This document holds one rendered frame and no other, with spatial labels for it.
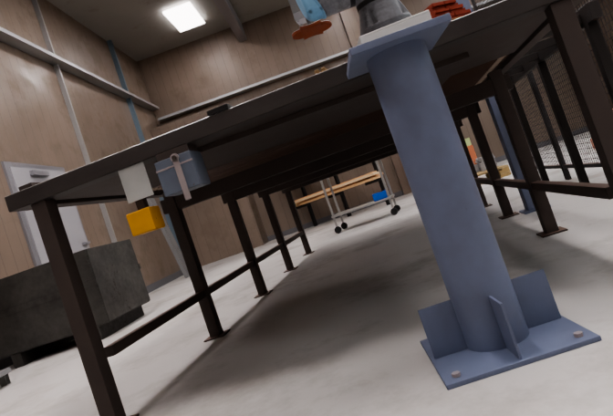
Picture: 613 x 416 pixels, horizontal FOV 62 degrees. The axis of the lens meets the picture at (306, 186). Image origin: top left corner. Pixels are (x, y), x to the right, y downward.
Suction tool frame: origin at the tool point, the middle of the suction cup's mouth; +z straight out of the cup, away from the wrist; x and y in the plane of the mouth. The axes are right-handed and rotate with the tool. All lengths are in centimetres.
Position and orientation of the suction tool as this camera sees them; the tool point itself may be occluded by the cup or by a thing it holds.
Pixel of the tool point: (312, 31)
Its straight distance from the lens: 194.4
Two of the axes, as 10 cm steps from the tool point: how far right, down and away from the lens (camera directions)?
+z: 3.3, 9.4, -0.4
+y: -9.1, 3.3, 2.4
